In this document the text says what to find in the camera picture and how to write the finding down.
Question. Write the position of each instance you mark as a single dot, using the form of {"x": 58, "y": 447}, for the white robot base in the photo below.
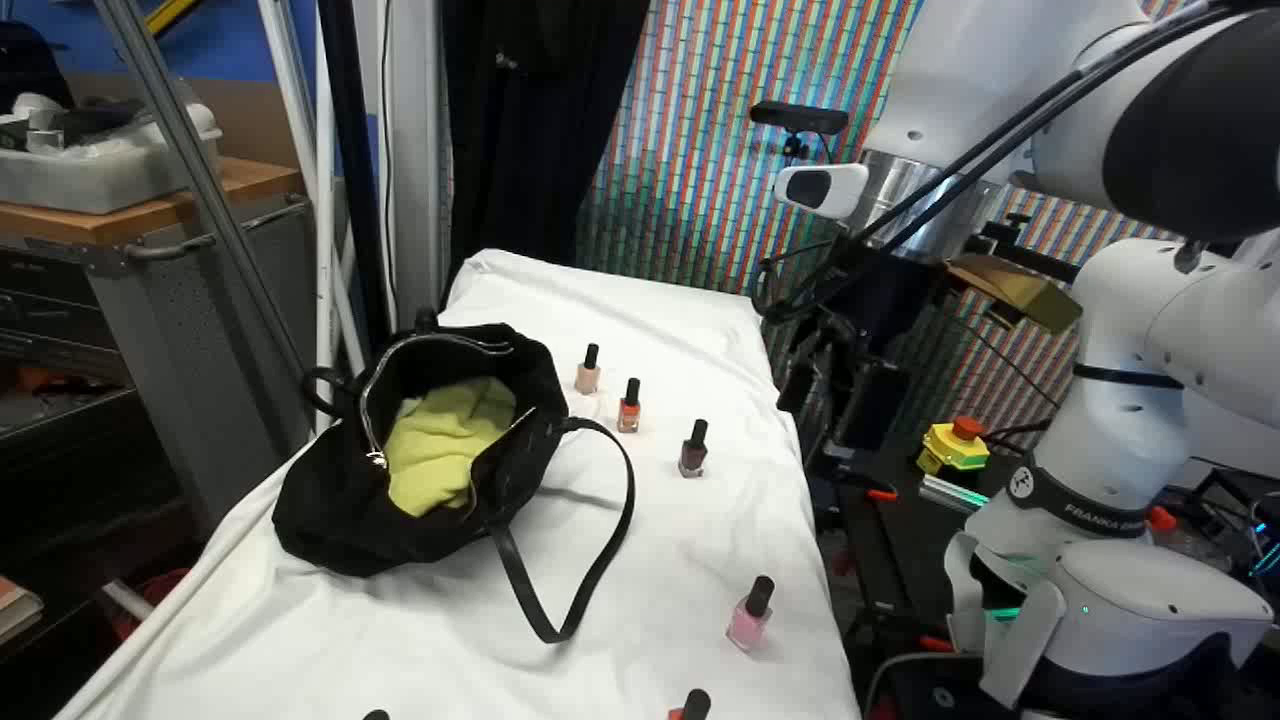
{"x": 1116, "y": 627}

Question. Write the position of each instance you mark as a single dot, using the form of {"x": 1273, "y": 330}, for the dark maroon nail polish bottle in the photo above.
{"x": 693, "y": 450}

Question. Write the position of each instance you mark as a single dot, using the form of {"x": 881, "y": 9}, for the yellow red emergency stop button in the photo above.
{"x": 953, "y": 447}

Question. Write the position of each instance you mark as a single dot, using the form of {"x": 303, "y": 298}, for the red nail polish bottle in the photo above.
{"x": 693, "y": 707}

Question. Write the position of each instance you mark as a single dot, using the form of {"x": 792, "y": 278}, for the black camera on stand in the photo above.
{"x": 799, "y": 122}

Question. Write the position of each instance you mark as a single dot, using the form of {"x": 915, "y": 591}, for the grey tripod leg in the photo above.
{"x": 199, "y": 169}

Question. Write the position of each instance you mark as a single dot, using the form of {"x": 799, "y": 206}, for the orange-red nail polish bottle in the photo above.
{"x": 631, "y": 407}

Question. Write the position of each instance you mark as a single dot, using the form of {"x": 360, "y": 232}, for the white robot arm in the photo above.
{"x": 1168, "y": 122}

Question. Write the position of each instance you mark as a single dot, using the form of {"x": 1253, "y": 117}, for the white table cloth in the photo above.
{"x": 258, "y": 633}

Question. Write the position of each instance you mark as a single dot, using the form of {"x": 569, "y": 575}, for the pale peach nail polish bottle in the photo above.
{"x": 591, "y": 369}

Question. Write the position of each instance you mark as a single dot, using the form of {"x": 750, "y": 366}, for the grey metal cabinet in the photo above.
{"x": 153, "y": 303}

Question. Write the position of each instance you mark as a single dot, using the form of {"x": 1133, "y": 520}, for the pink nail polish bottle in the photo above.
{"x": 750, "y": 619}

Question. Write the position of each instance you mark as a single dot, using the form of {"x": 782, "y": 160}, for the white plastic tub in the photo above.
{"x": 87, "y": 157}

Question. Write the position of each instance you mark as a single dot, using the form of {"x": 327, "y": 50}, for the yellow-green cloth in bag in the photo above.
{"x": 437, "y": 438}

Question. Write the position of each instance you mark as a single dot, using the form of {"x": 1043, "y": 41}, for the black handbag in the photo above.
{"x": 332, "y": 500}

